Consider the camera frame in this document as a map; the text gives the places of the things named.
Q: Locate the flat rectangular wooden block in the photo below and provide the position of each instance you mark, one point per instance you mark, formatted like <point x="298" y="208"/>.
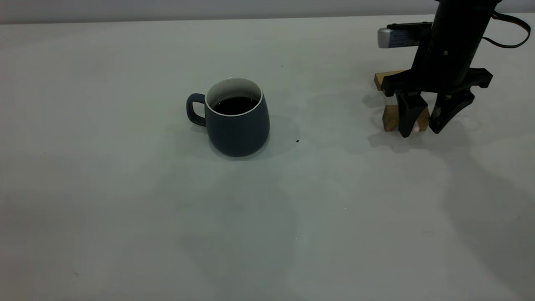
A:
<point x="381" y="79"/>

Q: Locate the dark grey ceramic mug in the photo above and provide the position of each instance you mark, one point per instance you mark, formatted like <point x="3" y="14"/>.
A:
<point x="238" y="133"/>

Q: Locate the arched wooden block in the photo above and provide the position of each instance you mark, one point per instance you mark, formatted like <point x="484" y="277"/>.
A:
<point x="391" y="117"/>

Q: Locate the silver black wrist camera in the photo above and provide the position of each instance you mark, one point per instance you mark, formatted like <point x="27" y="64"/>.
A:
<point x="397" y="36"/>

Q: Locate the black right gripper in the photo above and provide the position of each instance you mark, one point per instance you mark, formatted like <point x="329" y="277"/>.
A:
<point x="451" y="50"/>

